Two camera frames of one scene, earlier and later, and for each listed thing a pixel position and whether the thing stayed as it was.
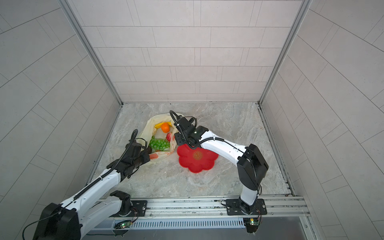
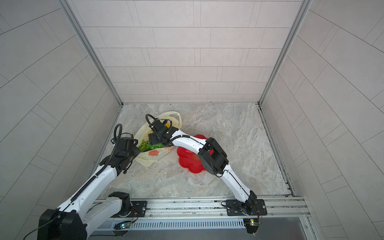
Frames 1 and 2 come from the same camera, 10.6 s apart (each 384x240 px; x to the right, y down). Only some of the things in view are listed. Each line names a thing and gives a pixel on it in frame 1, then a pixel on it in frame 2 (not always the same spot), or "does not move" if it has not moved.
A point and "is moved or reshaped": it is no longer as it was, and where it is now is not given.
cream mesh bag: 148,131 is moved or reshaped
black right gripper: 178,138 -> 153,136
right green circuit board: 252,224 does not move
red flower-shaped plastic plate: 197,160 does not move
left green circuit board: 123,224 does not move
